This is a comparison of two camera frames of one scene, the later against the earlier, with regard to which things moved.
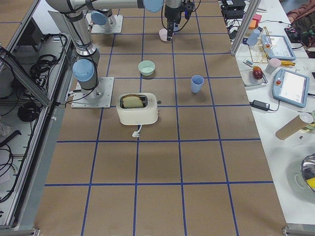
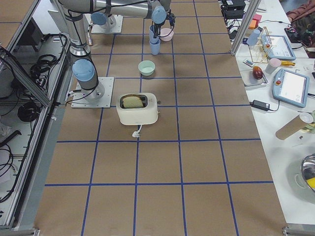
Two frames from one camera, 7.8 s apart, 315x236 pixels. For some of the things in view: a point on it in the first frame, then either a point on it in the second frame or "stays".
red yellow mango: (257, 72) stays
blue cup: (197, 81) → (151, 34)
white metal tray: (248, 79) stays
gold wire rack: (260, 47) stays
